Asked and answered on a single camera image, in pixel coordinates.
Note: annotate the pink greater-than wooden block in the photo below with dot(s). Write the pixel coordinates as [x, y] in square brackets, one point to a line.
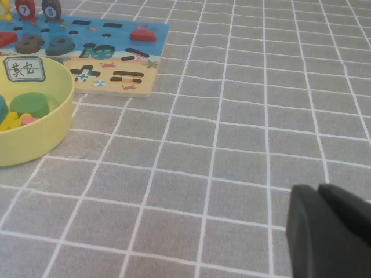
[27, 119]

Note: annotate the grey white-grid tablecloth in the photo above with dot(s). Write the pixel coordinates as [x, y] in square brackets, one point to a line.
[232, 144]

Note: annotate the yellow plastic bowl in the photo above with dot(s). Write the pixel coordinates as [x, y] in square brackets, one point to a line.
[34, 139]

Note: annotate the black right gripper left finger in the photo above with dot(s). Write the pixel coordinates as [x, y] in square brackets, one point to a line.
[313, 246]

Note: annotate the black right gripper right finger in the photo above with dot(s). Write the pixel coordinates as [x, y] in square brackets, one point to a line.
[347, 208]

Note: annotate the teal heart wooden block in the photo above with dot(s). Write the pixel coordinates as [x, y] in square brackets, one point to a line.
[3, 108]

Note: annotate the yellow fish peg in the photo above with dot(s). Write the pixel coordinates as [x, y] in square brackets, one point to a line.
[3, 13]

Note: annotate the wooden number puzzle board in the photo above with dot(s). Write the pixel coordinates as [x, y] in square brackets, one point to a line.
[121, 34]

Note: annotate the red fish peg seven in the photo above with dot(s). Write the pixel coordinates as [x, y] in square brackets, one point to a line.
[24, 10]

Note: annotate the brown fish peg eight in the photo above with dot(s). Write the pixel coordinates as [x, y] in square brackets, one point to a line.
[51, 11]

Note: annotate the green round wooden block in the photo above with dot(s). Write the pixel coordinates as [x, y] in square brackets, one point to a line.
[29, 104]

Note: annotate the dark grey wooden number nine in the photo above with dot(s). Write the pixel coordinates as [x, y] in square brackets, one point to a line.
[55, 49]

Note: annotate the yellow plus wooden block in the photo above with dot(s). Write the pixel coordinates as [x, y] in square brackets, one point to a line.
[10, 120]

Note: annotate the brown wooden number eight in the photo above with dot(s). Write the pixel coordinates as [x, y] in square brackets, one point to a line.
[21, 48]

